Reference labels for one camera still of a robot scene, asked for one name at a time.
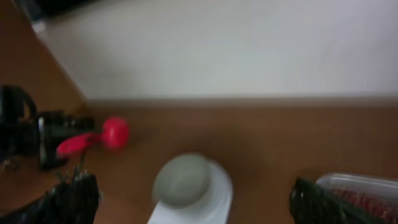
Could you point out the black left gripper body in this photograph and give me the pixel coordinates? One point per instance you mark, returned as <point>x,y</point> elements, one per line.
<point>54,127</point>

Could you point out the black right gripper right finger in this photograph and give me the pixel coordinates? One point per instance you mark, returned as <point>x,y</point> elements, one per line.
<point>311,204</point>

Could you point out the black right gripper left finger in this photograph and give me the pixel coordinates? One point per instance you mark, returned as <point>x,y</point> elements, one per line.
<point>74,200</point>

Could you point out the red measuring scoop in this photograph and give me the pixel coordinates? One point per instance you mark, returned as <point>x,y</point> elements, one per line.
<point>114,135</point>

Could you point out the white digital kitchen scale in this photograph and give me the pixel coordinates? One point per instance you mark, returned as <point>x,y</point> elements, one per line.
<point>212,208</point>

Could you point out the grey round bowl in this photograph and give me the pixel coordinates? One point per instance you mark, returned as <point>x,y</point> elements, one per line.
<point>182,181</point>

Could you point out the clear plastic container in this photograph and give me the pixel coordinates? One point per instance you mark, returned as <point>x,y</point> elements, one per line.
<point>376,196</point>

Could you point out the red adzuki beans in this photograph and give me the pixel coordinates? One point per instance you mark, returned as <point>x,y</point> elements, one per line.
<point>371,204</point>

